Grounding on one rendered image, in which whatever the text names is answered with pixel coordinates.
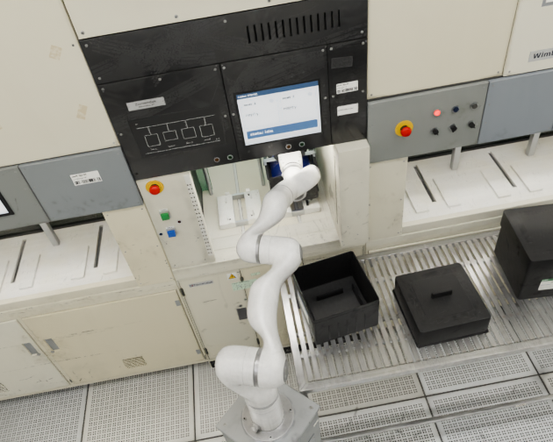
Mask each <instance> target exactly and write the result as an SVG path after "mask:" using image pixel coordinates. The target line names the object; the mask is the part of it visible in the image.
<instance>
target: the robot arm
mask: <svg viewBox="0 0 553 442"><path fill-rule="evenodd" d="M304 155H305V151H297V152H293V153H284V154H279V155H274V159H276V160H277V161H279V166H280V168H281V171H282V176H283V177H284V180H283V181H281V182H279V183H278V184H277V185H276V186H275V187H274V188H273V189H271V190H270V191H269V192H268V193H267V194H266V195H265V196H264V198H263V200H262V207H261V211H260V214H259V216H258V218H257V219H256V221H255V222H254V223H253V224H252V225H251V226H250V227H249V228H248V229H247V230H246V231H245V232H244V233H243V234H242V235H241V237H240V238H239V240H238V242H237V246H236V253H237V254H238V256H239V257H240V259H241V260H243V261H246V262H248V263H255V264H266V265H272V268H271V270H270V271H269V272H267V273H266V274H264V275H263V276H261V277H260V278H258V279H257V280H256V281H255V282H254V283H253V284H252V286H251V288H250V290H249V296H248V309H247V314H248V322H249V323H250V325H251V326H252V328H253V329H254V330H255V331H256V332H257V333H258V334H259V335H260V336H261V337H262V340H263V347H262V348H261V347H253V346H236V345H233V346H225V347H223V348H222V349H221V350H220V351H219V353H218V354H217V356H216V360H215V364H214V366H215V372H216V375H217V376H218V378H219V380H220V381H221V382H222V383H223V384H224V385H225V386H226V387H227V388H229V389H231V390H232V391H233V392H235V393H236V394H238V395H240V396H243V397H244V399H245V402H246V405H245V407H244V409H243V412H242V423H243V426H244V428H245V430H246V432H247V433H248V435H249V436H250V437H251V438H254V439H255V440H258V441H261V442H272V441H276V440H278V439H280V438H282V437H283V436H284V435H285V434H286V433H287V432H288V431H289V429H290V428H291V426H292V423H293V418H294V412H293V408H292V405H291V402H290V401H289V399H288V398H287V397H286V396H284V395H283V394H281V393H279V390H278V388H279V387H281V386H282V385H284V383H285V382H286V381H287V377H288V374H289V364H288V361H287V358H286V355H285V352H284V349H283V346H282V343H281V340H280V338H279V334H278V329H277V306H278V299H279V293H280V289H281V287H282V285H283V283H284V282H285V281H286V280H287V279H288V277H289V276H290V275H292V274H293V273H294V272H295V271H296V270H297V269H298V267H299V265H300V263H301V261H302V258H303V250H302V246H301V245H300V244H299V243H298V241H297V240H295V239H293V238H288V237H281V236H270V235H263V234H264V233H265V232H266V231H267V230H269V229H270V228H272V227H273V226H275V225H277V224H278V223H279V222H280V221H281V220H282V219H283V218H284V216H285V214H286V212H287V209H288V207H289V206H290V205H291V204H292V202H293V201H294V202H296V201H300V200H302V199H304V198H305V196H306V192H307V191H308V190H310V189H311V188H313V187H314V186H315V185H316V184H317V183H318V182H319V180H320V171H319V169H318V168H317V167H316V166H314V165H309V166H307V167H305V168H303V161H302V158H303V157H304Z"/></svg>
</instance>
